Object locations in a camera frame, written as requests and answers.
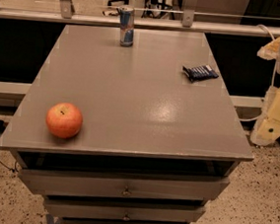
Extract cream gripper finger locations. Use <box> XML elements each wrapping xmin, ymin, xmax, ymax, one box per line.
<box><xmin>250</xmin><ymin>117</ymin><xmax>280</xmax><ymax>147</ymax></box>
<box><xmin>256</xmin><ymin>37</ymin><xmax>280</xmax><ymax>60</ymax></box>

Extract blue rxbar wrapper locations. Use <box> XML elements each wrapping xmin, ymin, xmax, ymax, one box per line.
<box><xmin>182</xmin><ymin>65</ymin><xmax>219</xmax><ymax>83</ymax></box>

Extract red apple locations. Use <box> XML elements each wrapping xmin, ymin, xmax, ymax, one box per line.
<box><xmin>45</xmin><ymin>103</ymin><xmax>83</xmax><ymax>139</ymax></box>

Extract top drawer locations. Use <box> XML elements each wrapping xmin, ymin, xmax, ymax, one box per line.
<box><xmin>19</xmin><ymin>169</ymin><xmax>230</xmax><ymax>201</ymax></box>

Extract grey drawer cabinet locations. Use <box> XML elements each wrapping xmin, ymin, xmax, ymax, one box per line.
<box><xmin>0</xmin><ymin>14</ymin><xmax>266</xmax><ymax>224</ymax></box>

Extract middle drawer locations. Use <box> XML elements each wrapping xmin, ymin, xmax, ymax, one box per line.
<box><xmin>44</xmin><ymin>199</ymin><xmax>205</xmax><ymax>222</ymax></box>

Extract blue silver energy drink can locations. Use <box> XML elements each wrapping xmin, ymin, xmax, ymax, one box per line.
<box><xmin>119</xmin><ymin>5</ymin><xmax>135</xmax><ymax>47</ymax></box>

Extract grey metal railing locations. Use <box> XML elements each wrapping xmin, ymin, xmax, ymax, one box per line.
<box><xmin>0</xmin><ymin>0</ymin><xmax>280</xmax><ymax>37</ymax></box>

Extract white cable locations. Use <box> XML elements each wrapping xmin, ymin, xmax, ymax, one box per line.
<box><xmin>237</xmin><ymin>23</ymin><xmax>280</xmax><ymax>125</ymax></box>

